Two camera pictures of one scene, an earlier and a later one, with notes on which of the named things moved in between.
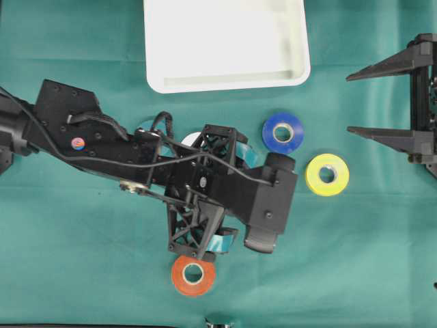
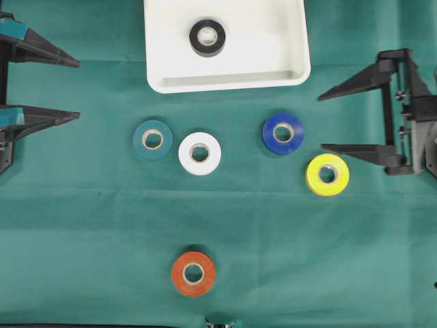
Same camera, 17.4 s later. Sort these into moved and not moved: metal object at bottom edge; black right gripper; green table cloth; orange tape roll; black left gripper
Moved: black left gripper; black right gripper
Not moved: metal object at bottom edge; orange tape roll; green table cloth
